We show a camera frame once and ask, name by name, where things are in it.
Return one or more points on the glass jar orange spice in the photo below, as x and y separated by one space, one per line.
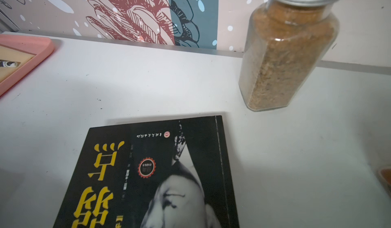
384 174

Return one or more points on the black Chinese paperback book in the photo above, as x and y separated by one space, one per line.
162 174

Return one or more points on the black spoon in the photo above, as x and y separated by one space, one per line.
9 64

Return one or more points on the glass jar brown spice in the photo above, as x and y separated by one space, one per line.
285 41

